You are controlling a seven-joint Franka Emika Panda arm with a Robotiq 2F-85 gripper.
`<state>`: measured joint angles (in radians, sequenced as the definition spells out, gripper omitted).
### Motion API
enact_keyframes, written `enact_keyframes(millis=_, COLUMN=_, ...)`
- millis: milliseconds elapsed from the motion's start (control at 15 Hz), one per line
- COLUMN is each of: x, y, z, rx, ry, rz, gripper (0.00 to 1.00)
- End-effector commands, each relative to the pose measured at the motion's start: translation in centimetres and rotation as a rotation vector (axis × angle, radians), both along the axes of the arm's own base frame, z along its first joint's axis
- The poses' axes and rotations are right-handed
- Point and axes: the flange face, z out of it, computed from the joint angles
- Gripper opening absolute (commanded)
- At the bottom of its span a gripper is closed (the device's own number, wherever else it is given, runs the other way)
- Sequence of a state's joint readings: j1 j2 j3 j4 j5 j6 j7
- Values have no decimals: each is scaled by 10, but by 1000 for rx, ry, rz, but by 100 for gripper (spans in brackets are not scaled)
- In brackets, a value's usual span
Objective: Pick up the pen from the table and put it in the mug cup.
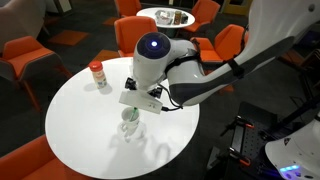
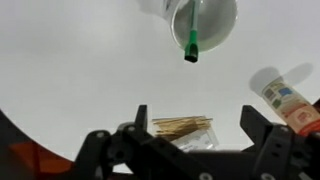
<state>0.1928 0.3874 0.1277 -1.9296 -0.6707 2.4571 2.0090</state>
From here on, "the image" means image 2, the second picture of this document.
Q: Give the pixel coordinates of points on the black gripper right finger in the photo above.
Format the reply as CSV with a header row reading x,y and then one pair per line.
x,y
276,150

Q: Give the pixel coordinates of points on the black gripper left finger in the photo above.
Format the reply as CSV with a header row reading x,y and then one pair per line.
x,y
100,156

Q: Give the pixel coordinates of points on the green pen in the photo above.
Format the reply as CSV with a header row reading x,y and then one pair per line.
x,y
192,43

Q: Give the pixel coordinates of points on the white mug cup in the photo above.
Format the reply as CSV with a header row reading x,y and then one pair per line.
x,y
216,23

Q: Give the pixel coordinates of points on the red lid creamer jar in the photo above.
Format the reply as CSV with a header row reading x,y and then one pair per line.
x,y
290,106

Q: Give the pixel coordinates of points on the orange chair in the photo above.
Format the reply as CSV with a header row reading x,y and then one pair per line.
x,y
30,156

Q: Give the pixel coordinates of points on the clear plastic snack bag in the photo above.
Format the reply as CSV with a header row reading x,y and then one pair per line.
x,y
200,141

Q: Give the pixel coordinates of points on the white round table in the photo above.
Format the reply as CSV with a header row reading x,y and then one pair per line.
x,y
100,73

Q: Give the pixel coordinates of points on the wooden stirrer stick bundle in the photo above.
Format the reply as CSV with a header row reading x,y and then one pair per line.
x,y
181,126

